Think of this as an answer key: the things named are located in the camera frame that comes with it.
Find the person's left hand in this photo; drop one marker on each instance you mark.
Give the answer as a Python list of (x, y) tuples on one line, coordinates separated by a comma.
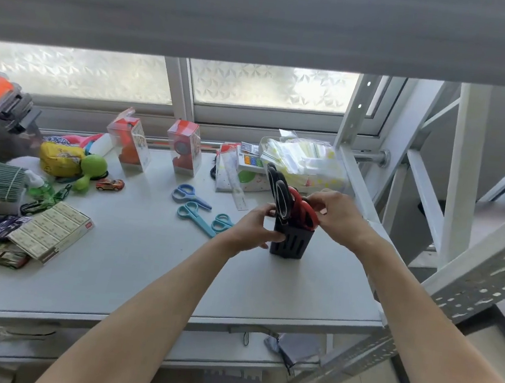
[(248, 229)]

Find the person's right hand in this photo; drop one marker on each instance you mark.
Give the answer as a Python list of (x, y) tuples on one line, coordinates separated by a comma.
[(342, 217)]

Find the person's left thumb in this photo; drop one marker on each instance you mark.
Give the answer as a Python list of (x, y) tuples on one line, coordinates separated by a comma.
[(271, 237)]

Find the person's right thumb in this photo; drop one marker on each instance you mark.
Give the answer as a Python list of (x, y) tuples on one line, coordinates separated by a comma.
[(313, 206)]

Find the black slotted scissor holder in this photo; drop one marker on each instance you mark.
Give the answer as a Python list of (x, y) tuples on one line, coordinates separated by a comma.
[(292, 244)]

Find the person's right forearm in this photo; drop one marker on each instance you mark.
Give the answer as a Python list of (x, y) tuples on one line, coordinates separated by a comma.
[(426, 340)]

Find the person's left forearm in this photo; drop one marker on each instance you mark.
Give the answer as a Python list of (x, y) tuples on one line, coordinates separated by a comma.
[(142, 317)]

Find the clear bag of yellow packets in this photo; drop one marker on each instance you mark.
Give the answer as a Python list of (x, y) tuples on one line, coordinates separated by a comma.
[(305, 163)]

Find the light blue scissors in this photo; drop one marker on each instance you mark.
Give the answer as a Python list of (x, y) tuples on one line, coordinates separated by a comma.
[(221, 223), (195, 219)]

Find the clear plastic ruler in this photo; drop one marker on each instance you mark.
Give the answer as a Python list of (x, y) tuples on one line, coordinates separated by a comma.
[(238, 194)]

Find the white dotted packet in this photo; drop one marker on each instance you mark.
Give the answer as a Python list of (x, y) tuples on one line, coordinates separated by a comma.
[(224, 179)]

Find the chrome metal rod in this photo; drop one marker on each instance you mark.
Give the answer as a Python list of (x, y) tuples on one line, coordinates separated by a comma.
[(372, 156)]

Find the white box with coloured beads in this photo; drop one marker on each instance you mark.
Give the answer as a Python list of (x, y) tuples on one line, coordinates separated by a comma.
[(250, 160)]

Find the blue small scissors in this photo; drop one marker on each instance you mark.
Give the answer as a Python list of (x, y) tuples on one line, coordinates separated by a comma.
[(185, 193)]

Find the clear box with red toy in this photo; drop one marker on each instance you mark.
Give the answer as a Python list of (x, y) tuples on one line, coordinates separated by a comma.
[(185, 147)]

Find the red toy car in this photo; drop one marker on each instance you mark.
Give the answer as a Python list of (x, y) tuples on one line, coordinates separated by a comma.
[(110, 184)]

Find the clear box with orange toy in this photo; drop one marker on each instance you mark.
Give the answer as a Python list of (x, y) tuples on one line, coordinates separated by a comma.
[(131, 141)]

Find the green round toy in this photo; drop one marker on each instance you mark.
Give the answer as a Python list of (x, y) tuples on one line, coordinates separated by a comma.
[(92, 166)]

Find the grey roller blind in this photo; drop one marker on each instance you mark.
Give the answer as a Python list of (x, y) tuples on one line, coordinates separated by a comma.
[(272, 18)]

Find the pink fabric item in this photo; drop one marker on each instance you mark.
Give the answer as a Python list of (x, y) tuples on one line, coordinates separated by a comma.
[(79, 138)]

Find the cream box of staples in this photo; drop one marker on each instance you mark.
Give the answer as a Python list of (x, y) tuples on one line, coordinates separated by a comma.
[(50, 232)]

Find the yellow printed pencil case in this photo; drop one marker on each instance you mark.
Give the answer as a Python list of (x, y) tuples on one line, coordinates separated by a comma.
[(60, 159)]

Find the green small bottle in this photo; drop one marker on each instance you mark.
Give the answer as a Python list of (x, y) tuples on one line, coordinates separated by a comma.
[(38, 186)]

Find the small brown foil packet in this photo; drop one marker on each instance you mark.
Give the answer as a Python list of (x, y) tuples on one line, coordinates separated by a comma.
[(11, 258)]

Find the white metal shelf frame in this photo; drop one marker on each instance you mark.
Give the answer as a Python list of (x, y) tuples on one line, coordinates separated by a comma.
[(465, 177)]

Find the white window frame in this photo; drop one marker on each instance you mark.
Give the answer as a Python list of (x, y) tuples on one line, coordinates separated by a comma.
[(185, 99)]

